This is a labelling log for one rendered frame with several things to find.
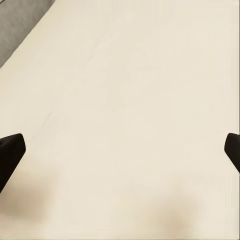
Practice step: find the bed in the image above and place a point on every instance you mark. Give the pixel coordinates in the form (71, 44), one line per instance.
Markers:
(125, 107)

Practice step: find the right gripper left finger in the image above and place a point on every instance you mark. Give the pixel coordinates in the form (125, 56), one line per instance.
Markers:
(12, 149)

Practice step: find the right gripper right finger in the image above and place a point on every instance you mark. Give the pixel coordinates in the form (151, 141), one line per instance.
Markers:
(232, 149)

